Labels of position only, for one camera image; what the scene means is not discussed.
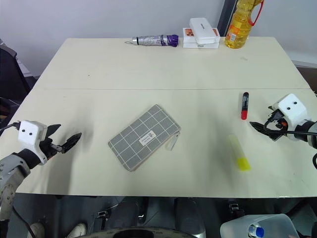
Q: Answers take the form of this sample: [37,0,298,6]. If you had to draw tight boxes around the black marker with red cap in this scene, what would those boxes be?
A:
[240,92,250,121]

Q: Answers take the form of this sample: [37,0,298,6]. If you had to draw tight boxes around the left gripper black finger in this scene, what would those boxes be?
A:
[59,132,83,154]
[46,123,62,138]

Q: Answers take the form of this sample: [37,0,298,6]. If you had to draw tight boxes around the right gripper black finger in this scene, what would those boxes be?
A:
[249,121,267,134]

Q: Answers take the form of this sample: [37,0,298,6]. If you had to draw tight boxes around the yellow cooking oil bottle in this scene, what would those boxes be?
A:
[224,0,265,50]

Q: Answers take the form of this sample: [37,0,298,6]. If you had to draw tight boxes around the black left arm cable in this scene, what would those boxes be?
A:
[0,122,21,136]

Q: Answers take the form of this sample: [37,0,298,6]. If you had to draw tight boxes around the plain white oblong box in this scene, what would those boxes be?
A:
[189,17,219,45]

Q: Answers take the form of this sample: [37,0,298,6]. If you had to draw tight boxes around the grey checked pencil pouch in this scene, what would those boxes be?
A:
[107,104,181,173]

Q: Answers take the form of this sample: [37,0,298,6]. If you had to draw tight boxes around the clear plastic storage container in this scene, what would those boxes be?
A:
[219,213,301,238]

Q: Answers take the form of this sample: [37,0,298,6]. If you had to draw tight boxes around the black office chair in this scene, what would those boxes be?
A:
[0,38,35,124]

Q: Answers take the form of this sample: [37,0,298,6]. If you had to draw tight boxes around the dark grey wall post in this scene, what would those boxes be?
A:
[217,0,235,38]

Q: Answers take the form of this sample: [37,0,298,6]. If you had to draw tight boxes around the bottle with blue cap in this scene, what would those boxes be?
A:
[248,224,265,238]

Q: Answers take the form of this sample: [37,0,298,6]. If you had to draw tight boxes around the black floor cable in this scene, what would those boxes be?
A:
[11,205,36,238]

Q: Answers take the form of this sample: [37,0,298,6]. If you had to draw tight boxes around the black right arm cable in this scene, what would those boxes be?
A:
[263,119,317,170]

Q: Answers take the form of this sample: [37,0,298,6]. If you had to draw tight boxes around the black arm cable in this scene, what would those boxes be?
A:
[263,119,317,170]
[0,122,21,136]

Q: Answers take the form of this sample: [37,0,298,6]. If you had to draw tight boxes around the yellow highlighter pen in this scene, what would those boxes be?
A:
[227,134,252,172]

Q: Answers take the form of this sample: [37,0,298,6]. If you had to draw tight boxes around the silver purple folded umbrella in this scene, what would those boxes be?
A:
[124,34,180,48]

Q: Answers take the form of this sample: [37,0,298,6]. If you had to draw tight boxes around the white phone box orange print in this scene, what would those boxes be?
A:
[182,27,221,50]

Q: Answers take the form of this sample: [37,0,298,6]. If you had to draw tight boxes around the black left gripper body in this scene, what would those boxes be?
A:
[39,135,64,161]

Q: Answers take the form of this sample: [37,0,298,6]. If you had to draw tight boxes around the white shoe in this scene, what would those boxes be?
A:
[66,222,88,238]
[26,222,46,238]

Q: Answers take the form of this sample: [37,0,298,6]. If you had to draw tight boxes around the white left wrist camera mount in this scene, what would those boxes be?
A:
[17,120,48,166]

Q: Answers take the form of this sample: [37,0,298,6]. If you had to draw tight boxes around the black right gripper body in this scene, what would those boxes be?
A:
[264,110,290,142]

